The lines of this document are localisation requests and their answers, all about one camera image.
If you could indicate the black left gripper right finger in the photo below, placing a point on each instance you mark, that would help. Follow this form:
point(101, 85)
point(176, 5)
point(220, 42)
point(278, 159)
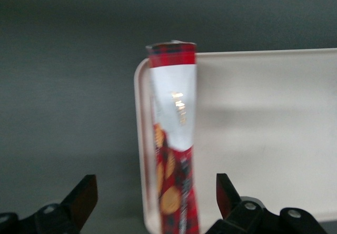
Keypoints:
point(226, 197)

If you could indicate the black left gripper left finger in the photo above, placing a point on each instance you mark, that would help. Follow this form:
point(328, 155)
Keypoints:
point(81, 199)

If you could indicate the red cookie box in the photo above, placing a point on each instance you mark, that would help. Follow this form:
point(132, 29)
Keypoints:
point(175, 128)

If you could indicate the white rectangular tray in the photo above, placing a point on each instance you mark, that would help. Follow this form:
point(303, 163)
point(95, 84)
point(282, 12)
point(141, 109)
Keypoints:
point(263, 118)

